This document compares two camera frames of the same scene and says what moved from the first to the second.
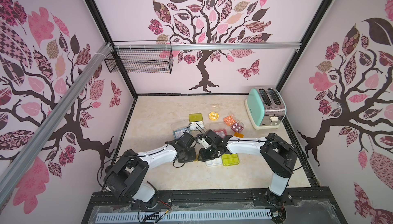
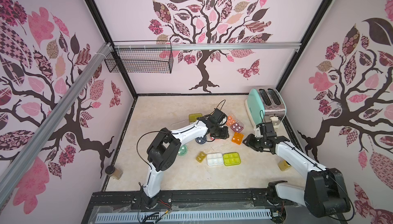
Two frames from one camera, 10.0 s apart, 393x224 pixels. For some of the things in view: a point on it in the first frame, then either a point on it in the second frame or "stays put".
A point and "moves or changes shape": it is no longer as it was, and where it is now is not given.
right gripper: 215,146 → 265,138
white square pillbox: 216,161 stays put
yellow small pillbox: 238,135 moves or changes shape
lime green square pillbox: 230,159 stays put
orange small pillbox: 229,120 stays put
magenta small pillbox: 237,127 stays put
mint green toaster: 265,107 stays put
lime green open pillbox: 196,121 stays put
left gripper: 193,158 → 224,135
